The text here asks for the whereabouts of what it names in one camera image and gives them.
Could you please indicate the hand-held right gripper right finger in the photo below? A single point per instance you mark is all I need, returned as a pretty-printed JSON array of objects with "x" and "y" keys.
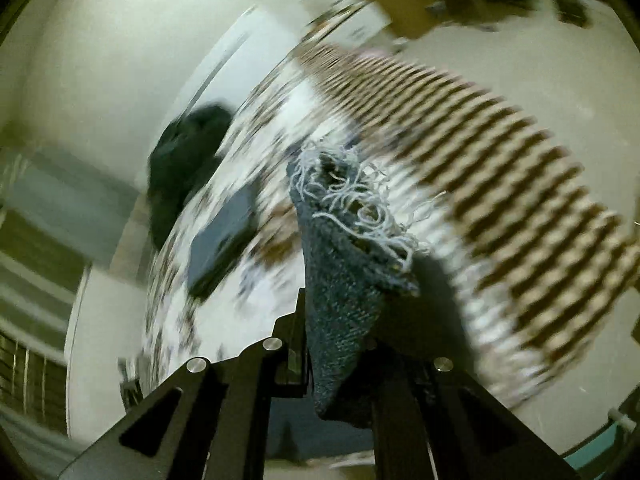
[{"x": 395, "y": 385}]

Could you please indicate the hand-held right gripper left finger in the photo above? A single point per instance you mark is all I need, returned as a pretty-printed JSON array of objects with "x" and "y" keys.
[{"x": 290, "y": 340}]

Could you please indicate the blue denim pants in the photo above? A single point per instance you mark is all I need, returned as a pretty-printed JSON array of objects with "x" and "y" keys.
[{"x": 335, "y": 280}]

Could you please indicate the patterned bed sheet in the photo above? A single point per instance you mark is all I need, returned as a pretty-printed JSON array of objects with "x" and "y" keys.
[{"x": 240, "y": 240}]

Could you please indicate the dark folded cloth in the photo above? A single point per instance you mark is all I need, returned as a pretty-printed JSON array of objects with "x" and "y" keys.
[{"x": 222, "y": 240}]

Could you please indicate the black cloth bundle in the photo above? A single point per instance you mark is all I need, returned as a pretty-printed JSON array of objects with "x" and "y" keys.
[{"x": 182, "y": 165}]

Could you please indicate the brown striped blanket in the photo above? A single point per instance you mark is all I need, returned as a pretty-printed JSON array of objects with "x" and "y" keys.
[{"x": 480, "y": 170}]

